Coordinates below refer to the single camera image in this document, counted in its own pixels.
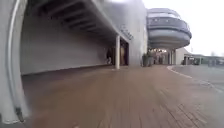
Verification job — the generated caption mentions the grey asphalt road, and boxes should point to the grey asphalt road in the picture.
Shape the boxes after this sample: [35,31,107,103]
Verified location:
[170,64,224,93]

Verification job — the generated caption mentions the red brick plaza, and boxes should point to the red brick plaza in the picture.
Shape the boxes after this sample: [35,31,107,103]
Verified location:
[13,64,224,128]

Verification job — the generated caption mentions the row of low buildings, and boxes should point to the row of low buildings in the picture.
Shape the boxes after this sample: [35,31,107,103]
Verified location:
[175,47,224,67]

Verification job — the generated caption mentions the person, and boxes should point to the person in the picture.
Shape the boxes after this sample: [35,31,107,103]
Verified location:
[105,47,114,66]

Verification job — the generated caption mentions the grey building with round balconies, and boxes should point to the grey building with round balconies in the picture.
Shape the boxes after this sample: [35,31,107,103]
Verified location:
[0,0,193,125]

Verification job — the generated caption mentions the potted bushes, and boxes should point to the potted bushes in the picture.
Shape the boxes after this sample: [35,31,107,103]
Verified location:
[141,52,155,68]

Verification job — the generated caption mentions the pale kerb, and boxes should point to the pale kerb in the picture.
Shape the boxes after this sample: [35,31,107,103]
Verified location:
[166,64,224,95]

